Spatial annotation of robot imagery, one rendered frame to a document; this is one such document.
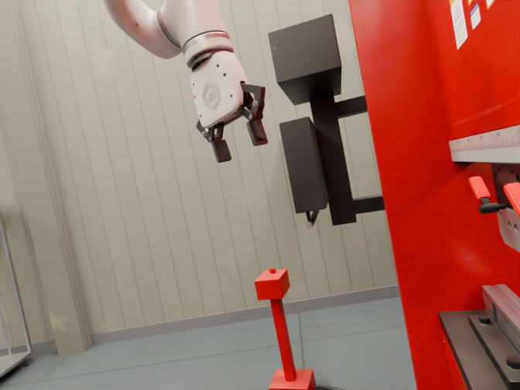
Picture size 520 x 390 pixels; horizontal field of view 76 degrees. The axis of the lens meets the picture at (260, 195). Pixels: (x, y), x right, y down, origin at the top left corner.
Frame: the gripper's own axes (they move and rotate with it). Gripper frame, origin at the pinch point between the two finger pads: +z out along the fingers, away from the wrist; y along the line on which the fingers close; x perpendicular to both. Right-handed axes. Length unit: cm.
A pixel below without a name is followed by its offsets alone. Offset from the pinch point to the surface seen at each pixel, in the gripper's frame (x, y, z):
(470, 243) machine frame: 71, 12, 43
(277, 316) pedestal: 102, -110, 86
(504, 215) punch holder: 35, 28, 27
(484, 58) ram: 36.0, 32.4, -2.2
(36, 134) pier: 77, -333, -117
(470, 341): 49, 11, 63
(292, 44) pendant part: 72, -25, -41
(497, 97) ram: 32.4, 32.8, 5.5
